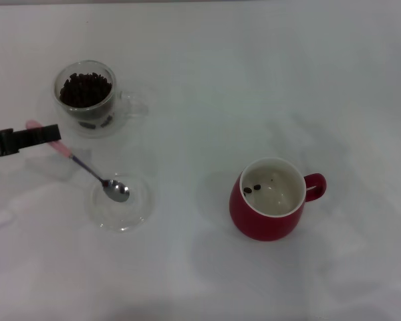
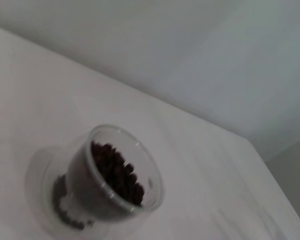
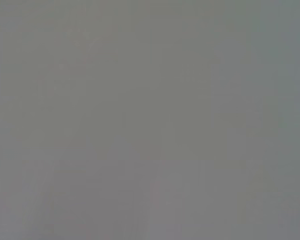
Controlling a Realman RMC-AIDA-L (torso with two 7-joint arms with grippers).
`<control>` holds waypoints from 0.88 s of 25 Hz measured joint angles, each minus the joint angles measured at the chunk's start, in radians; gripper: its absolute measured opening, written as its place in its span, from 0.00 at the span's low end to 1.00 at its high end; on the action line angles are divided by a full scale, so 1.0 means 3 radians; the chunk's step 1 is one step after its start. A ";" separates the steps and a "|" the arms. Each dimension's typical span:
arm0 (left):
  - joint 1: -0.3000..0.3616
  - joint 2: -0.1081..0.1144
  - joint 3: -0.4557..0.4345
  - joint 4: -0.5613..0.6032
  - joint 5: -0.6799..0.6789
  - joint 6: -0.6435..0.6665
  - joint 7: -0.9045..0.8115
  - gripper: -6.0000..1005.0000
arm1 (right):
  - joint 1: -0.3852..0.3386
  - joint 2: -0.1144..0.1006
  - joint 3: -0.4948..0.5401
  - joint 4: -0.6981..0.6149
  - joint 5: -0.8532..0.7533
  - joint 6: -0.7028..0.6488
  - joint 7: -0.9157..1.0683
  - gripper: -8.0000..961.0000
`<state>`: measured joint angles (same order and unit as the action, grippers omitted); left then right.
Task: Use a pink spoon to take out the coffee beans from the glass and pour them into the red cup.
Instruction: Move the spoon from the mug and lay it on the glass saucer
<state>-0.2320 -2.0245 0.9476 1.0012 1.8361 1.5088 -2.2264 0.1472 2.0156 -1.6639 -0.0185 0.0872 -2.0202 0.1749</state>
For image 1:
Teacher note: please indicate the coffee beans pile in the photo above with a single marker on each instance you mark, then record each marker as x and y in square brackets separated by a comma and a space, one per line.
[85, 90]

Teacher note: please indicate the red mug with white interior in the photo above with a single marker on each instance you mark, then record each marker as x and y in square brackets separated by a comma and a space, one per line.
[264, 227]

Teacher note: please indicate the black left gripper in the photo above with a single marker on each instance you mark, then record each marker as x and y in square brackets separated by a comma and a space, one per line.
[0, 143]

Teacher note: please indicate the clear glass saucer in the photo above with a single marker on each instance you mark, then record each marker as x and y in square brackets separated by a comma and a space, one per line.
[120, 220]

